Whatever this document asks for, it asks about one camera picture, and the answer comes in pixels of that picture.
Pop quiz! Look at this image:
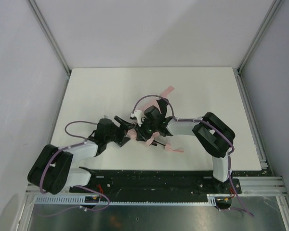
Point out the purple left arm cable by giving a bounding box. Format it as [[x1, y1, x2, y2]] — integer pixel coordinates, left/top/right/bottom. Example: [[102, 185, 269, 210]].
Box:
[[39, 120, 99, 194]]

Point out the aluminium frame post left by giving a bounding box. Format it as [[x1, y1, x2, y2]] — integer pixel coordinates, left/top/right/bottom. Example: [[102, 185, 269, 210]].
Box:
[[26, 0, 71, 76]]

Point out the aluminium frame post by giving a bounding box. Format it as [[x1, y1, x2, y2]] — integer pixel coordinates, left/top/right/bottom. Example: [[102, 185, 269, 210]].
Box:
[[26, 0, 71, 76], [236, 0, 284, 74]]

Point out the pink umbrella with black lining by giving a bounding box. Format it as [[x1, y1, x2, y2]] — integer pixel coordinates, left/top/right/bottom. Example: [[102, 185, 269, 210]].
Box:
[[127, 86, 184, 153]]

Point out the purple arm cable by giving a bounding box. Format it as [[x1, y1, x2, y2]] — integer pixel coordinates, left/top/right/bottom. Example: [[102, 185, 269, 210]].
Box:
[[39, 120, 99, 194], [131, 95, 234, 191]]

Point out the black mounting base plate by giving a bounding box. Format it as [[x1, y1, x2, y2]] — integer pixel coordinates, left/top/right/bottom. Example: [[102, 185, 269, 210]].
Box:
[[69, 169, 242, 201]]

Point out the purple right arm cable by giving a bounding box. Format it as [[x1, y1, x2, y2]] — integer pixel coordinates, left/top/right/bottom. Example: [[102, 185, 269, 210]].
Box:
[[131, 95, 234, 191]]

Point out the aluminium side rail right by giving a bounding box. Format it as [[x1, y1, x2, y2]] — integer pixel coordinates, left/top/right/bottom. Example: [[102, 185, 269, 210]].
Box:
[[233, 68, 269, 169]]

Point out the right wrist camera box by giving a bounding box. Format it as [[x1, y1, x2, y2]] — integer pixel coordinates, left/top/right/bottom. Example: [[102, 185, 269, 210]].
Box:
[[130, 109, 144, 127]]

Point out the aluminium frame post right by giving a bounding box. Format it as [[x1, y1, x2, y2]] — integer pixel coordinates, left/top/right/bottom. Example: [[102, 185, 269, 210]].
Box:
[[236, 0, 284, 74]]

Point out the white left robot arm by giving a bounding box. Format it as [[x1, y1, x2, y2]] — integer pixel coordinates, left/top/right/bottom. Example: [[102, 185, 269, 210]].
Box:
[[27, 116, 135, 194]]

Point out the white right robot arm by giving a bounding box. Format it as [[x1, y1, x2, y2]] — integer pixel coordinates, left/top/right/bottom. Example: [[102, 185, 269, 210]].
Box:
[[130, 96, 236, 183]]

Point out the white slotted cable duct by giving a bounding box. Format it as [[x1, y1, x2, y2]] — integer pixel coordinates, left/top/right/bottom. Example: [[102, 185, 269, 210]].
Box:
[[33, 194, 231, 206]]

